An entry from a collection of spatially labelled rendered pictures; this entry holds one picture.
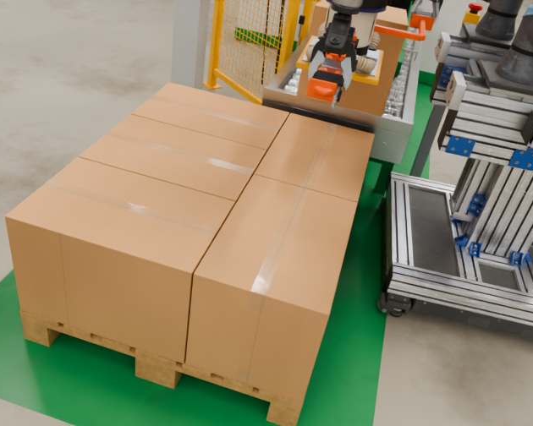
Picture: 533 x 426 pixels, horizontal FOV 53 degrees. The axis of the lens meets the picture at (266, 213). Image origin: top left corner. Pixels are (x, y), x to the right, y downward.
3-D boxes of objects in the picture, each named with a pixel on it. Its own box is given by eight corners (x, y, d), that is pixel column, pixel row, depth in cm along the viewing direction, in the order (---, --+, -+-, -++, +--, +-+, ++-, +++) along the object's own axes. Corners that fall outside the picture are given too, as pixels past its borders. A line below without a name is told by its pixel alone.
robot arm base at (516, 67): (535, 73, 185) (548, 44, 179) (546, 89, 173) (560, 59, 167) (491, 63, 186) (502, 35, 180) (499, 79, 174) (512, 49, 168)
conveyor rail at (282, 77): (335, 14, 450) (340, -9, 439) (341, 16, 450) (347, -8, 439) (259, 124, 264) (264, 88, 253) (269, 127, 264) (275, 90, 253)
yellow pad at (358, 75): (357, 50, 212) (360, 37, 209) (382, 55, 211) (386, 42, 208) (348, 79, 185) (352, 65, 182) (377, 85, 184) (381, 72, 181)
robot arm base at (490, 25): (508, 32, 225) (518, 8, 220) (515, 43, 213) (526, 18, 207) (472, 25, 226) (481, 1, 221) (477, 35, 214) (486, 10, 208)
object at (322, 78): (310, 84, 148) (314, 68, 145) (337, 90, 148) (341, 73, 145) (305, 95, 142) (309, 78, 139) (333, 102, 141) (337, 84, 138)
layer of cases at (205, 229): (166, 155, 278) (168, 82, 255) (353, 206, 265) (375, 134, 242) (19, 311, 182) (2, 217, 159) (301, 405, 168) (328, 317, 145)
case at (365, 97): (313, 69, 299) (330, -7, 280) (384, 85, 294) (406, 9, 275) (295, 96, 246) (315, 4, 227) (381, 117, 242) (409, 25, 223)
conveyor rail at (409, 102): (413, 32, 441) (420, 8, 430) (419, 33, 441) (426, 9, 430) (390, 158, 255) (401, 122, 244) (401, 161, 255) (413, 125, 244)
